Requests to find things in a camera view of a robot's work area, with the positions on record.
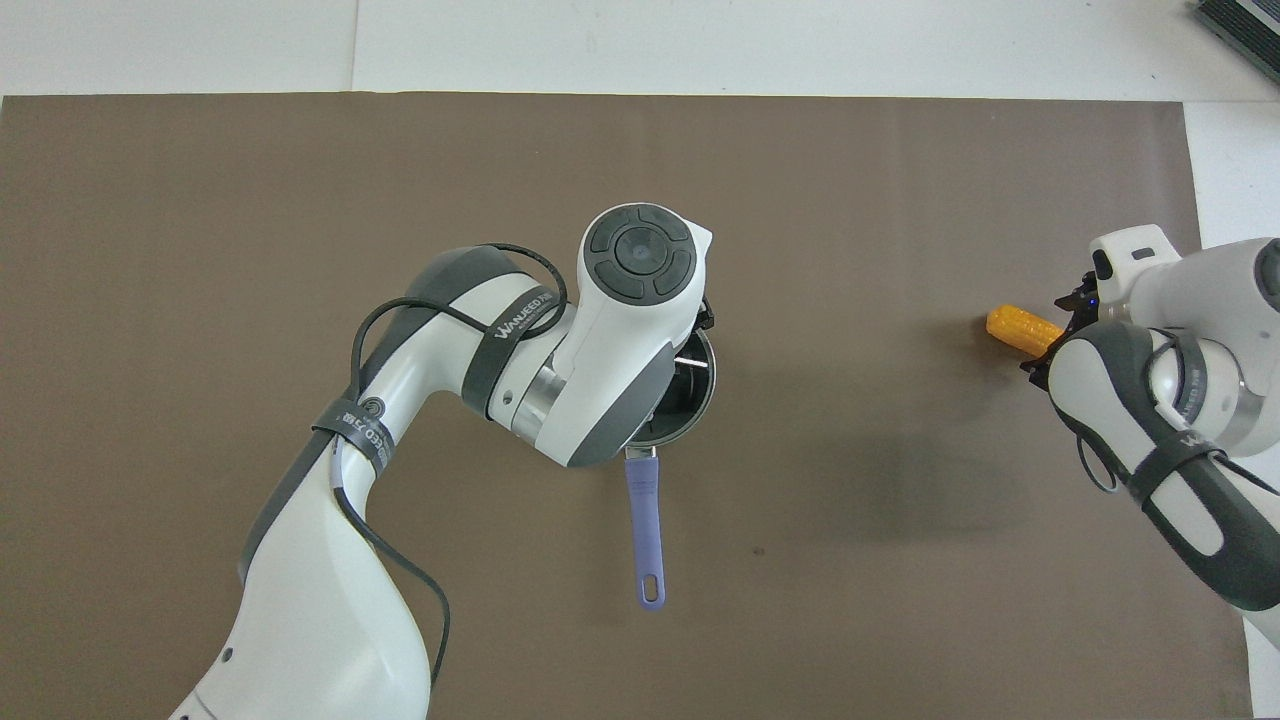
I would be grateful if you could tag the dark ribbed metal device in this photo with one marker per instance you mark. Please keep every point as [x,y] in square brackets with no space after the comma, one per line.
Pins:
[1245,30]

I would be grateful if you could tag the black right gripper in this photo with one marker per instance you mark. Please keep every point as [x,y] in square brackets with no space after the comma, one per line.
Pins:
[1096,305]

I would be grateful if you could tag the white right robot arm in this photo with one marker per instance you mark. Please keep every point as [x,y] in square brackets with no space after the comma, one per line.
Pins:
[1200,290]

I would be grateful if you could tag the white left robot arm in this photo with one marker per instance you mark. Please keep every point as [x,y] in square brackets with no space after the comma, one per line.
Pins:
[320,600]

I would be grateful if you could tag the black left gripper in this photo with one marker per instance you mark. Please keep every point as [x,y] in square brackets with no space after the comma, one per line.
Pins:
[706,315]

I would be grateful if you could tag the dark blue saucepan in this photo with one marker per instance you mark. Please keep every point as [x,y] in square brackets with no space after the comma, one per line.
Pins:
[645,520]

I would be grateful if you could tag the yellow corn cob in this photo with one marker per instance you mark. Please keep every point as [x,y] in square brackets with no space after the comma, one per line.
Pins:
[1015,327]

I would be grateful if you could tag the brown table mat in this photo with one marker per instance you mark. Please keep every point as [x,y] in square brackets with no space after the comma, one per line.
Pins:
[900,600]

